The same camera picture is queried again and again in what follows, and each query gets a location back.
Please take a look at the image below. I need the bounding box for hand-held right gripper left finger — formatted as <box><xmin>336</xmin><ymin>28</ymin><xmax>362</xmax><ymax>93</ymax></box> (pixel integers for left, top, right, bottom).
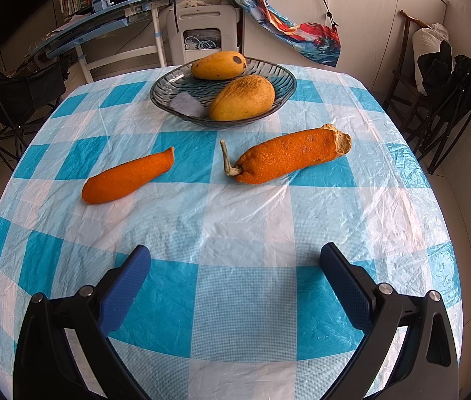
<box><xmin>13</xmin><ymin>244</ymin><xmax>153</xmax><ymax>400</ymax></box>

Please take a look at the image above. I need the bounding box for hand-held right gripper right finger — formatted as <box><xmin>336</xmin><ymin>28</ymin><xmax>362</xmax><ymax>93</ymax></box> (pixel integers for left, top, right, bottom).
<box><xmin>319</xmin><ymin>242</ymin><xmax>459</xmax><ymax>400</ymax></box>

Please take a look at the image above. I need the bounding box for smooth orange peel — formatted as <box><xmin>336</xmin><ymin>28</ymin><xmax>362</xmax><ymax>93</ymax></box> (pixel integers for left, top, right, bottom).
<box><xmin>81</xmin><ymin>147</ymin><xmax>176</xmax><ymax>205</ymax></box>

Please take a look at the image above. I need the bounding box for orange peel with stem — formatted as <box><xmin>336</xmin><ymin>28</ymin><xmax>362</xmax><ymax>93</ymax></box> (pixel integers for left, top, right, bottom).
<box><xmin>220</xmin><ymin>124</ymin><xmax>353</xmax><ymax>185</ymax></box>

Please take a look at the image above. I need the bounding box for blue white checkered tablecloth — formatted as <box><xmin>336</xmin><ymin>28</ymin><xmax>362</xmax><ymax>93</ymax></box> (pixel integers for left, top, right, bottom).
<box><xmin>0</xmin><ymin>64</ymin><xmax>465</xmax><ymax>400</ymax></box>

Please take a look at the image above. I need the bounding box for dark glass bowl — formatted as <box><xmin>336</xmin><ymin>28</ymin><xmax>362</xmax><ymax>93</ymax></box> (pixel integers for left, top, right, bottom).
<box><xmin>150</xmin><ymin>55</ymin><xmax>298</xmax><ymax>127</ymax></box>

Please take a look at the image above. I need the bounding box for rough yellow mango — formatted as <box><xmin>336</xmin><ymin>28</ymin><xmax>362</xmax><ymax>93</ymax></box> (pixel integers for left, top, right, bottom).
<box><xmin>208</xmin><ymin>76</ymin><xmax>276</xmax><ymax>122</ymax></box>

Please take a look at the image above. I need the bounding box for black folding chair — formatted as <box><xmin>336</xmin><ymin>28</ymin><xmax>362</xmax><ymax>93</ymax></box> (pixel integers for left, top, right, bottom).
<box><xmin>0</xmin><ymin>56</ymin><xmax>74</xmax><ymax>171</ymax></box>
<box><xmin>402</xmin><ymin>42</ymin><xmax>471</xmax><ymax>175</ymax></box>

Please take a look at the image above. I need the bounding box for yellow mango with dark spot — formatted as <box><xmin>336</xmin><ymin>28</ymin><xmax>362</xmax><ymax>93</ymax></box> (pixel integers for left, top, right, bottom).
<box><xmin>191</xmin><ymin>51</ymin><xmax>247</xmax><ymax>80</ymax></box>

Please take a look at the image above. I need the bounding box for white sack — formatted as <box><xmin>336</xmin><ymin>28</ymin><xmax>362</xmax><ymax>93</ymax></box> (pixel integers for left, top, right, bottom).
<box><xmin>411</xmin><ymin>23</ymin><xmax>453</xmax><ymax>96</ymax></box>

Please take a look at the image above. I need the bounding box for white cabinet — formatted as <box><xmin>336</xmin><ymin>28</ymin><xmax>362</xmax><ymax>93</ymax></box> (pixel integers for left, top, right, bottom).
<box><xmin>241</xmin><ymin>0</ymin><xmax>448</xmax><ymax>92</ymax></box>

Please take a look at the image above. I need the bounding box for colourful printed cloth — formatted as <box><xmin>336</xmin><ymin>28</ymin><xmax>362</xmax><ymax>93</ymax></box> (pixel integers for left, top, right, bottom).
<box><xmin>222</xmin><ymin>0</ymin><xmax>341</xmax><ymax>68</ymax></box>

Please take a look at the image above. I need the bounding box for blue glass-top desk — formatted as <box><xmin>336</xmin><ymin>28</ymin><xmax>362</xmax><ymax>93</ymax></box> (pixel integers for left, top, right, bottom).
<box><xmin>31</xmin><ymin>0</ymin><xmax>182</xmax><ymax>84</ymax></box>

